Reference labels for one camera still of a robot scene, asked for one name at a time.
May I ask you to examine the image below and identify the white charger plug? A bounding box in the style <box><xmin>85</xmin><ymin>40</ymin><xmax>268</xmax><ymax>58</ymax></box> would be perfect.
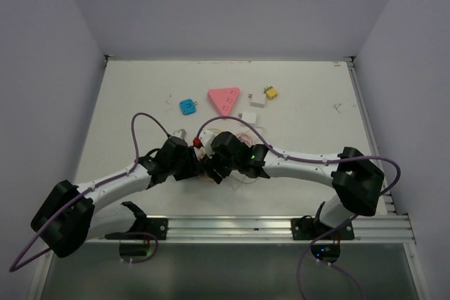
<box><xmin>238</xmin><ymin>111</ymin><xmax>257</xmax><ymax>126</ymax></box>
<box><xmin>248</xmin><ymin>93</ymin><xmax>266</xmax><ymax>108</ymax></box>

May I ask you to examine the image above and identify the white cable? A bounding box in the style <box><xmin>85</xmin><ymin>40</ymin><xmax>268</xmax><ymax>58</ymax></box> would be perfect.
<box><xmin>228</xmin><ymin>126</ymin><xmax>268</xmax><ymax>192</ymax></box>

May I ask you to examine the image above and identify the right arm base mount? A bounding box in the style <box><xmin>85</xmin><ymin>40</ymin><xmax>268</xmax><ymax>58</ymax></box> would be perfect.
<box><xmin>290</xmin><ymin>202</ymin><xmax>355</xmax><ymax>241</ymax></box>

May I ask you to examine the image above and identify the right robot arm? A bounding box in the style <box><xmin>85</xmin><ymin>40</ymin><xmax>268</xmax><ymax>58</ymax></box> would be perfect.
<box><xmin>199</xmin><ymin>131</ymin><xmax>385</xmax><ymax>239</ymax></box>

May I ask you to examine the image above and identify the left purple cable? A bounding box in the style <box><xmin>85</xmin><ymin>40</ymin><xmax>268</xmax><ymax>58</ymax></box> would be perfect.
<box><xmin>8</xmin><ymin>112</ymin><xmax>173</xmax><ymax>273</ymax></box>

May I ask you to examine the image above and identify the blue plug adapter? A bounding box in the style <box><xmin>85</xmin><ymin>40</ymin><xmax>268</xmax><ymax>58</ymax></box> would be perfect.
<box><xmin>179</xmin><ymin>98</ymin><xmax>197</xmax><ymax>116</ymax></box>

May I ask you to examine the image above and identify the pink triangular power strip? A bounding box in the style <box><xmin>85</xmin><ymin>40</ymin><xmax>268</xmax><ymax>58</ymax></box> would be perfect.
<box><xmin>207</xmin><ymin>87</ymin><xmax>240</xmax><ymax>116</ymax></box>

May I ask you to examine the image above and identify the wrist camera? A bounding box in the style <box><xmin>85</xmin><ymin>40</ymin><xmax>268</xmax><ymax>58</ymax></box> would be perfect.
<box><xmin>193</xmin><ymin>129</ymin><xmax>217</xmax><ymax>152</ymax></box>
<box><xmin>172</xmin><ymin>129</ymin><xmax>187</xmax><ymax>140</ymax></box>

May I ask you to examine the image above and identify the purple cable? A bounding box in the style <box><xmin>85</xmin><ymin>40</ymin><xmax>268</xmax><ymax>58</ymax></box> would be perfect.
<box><xmin>196</xmin><ymin>115</ymin><xmax>401</xmax><ymax>300</ymax></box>
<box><xmin>8</xmin><ymin>112</ymin><xmax>173</xmax><ymax>273</ymax></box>

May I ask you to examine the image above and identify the pink round socket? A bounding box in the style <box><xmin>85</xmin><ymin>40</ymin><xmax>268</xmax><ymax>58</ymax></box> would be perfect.
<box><xmin>198</xmin><ymin>173</ymin><xmax>214</xmax><ymax>183</ymax></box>

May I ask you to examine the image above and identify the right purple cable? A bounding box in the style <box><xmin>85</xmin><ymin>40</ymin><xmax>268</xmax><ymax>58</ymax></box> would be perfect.
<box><xmin>196</xmin><ymin>115</ymin><xmax>401</xmax><ymax>300</ymax></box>

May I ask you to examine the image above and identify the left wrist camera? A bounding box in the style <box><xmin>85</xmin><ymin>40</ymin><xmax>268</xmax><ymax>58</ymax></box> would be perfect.
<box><xmin>172</xmin><ymin>129</ymin><xmax>187</xmax><ymax>140</ymax></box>

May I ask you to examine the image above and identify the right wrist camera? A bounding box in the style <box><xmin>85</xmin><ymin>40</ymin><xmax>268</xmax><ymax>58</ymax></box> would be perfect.
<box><xmin>193</xmin><ymin>129</ymin><xmax>217</xmax><ymax>152</ymax></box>

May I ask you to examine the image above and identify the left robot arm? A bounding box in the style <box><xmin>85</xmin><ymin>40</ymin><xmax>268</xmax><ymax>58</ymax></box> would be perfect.
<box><xmin>31</xmin><ymin>136</ymin><xmax>200</xmax><ymax>258</ymax></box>

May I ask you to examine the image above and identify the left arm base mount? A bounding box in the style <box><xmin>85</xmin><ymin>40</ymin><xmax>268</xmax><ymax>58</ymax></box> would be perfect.
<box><xmin>105</xmin><ymin>201</ymin><xmax>168</xmax><ymax>240</ymax></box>

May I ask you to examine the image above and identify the yellow plug adapter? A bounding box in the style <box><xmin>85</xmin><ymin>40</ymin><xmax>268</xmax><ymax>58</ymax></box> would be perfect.
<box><xmin>264</xmin><ymin>86</ymin><xmax>278</xmax><ymax>100</ymax></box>

